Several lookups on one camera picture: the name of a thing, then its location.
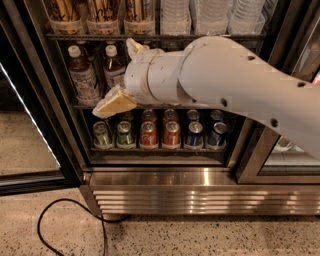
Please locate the left clear water bottle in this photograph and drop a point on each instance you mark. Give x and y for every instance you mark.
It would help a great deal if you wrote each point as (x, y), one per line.
(175, 17)

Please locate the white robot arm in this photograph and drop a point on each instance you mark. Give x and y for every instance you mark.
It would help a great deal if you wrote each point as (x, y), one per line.
(216, 72)

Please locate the right clear water bottle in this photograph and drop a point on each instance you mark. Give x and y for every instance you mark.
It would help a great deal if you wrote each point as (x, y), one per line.
(246, 17)

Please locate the rear right red can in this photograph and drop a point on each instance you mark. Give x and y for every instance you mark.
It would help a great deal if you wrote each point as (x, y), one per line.
(170, 115)

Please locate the stainless steel fridge cabinet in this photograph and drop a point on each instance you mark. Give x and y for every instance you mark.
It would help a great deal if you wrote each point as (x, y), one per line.
(161, 181)

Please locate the front left blue can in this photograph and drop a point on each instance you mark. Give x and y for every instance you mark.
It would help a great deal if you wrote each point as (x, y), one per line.
(194, 134)

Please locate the middle tan coffee bottle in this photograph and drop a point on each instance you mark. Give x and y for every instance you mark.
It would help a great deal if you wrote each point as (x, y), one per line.
(103, 17)

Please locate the rear left blue can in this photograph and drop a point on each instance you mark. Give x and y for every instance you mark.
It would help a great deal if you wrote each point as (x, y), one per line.
(193, 116)

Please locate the front left green can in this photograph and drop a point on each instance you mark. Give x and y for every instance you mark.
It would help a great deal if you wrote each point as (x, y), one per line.
(102, 135)

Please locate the middle tea bottle white cap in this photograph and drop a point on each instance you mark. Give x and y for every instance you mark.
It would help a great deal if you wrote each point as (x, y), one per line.
(114, 68)

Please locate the left tan coffee bottle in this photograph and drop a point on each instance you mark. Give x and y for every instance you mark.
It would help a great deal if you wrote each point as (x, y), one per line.
(65, 17)

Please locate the rear left red can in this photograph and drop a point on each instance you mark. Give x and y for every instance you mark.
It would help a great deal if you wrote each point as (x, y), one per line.
(149, 115)

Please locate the front right red can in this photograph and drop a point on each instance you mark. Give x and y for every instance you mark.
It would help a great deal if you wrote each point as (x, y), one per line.
(172, 137)

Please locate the middle clear water bottle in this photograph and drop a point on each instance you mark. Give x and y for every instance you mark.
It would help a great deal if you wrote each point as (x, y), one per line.
(209, 17)

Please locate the open glass fridge door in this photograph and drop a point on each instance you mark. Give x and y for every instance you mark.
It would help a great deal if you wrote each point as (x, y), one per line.
(32, 158)

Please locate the left tea bottle white cap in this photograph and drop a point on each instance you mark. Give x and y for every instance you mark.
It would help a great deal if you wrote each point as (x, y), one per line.
(84, 78)

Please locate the rear right blue can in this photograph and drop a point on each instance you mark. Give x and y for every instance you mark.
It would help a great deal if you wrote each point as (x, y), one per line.
(216, 116)

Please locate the front left red can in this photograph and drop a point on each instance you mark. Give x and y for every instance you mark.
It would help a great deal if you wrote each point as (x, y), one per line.
(148, 135)

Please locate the front right blue can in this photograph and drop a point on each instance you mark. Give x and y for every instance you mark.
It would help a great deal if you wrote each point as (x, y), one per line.
(218, 134)

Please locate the tea bottle white cap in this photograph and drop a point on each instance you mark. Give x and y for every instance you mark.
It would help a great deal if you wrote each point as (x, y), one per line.
(84, 78)
(114, 68)

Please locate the red can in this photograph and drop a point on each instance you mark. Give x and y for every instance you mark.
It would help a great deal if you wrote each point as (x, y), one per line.
(172, 137)
(170, 115)
(149, 115)
(148, 135)

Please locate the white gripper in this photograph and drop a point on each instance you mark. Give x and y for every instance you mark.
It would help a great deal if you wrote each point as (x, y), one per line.
(134, 77)

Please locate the blue can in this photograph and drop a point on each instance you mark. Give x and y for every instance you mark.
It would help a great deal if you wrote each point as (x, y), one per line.
(216, 116)
(218, 134)
(193, 116)
(194, 134)

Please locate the green can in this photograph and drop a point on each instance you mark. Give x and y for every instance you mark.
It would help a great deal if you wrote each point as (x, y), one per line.
(102, 135)
(125, 137)
(127, 116)

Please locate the clear water bottle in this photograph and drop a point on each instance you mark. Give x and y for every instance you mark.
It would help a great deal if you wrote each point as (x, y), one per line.
(246, 17)
(209, 17)
(175, 17)

